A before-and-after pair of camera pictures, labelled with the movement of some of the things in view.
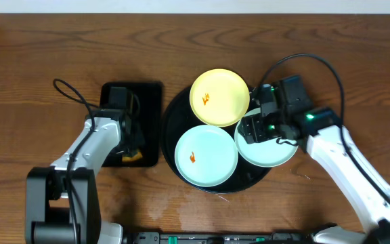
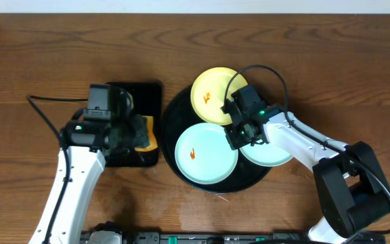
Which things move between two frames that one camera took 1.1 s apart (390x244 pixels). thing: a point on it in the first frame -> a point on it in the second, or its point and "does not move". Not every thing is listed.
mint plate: x=206 y=156 does not move
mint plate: x=266 y=153 does not move
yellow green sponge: x=136 y=156 -> x=149 y=139
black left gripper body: x=133 y=143 does not move
